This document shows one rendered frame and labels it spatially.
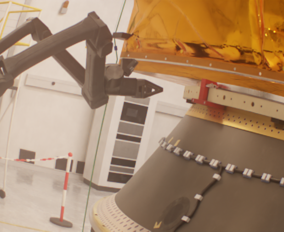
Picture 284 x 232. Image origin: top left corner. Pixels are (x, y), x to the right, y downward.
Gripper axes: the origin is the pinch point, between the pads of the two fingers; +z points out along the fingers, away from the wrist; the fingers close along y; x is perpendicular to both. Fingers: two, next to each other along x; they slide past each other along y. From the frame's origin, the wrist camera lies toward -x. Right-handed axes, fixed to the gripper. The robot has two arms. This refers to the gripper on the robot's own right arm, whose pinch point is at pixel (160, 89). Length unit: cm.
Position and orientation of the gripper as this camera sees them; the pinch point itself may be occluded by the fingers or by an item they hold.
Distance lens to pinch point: 190.1
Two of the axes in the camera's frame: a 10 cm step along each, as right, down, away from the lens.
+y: -1.5, -0.7, 9.9
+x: -0.5, 10.0, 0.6
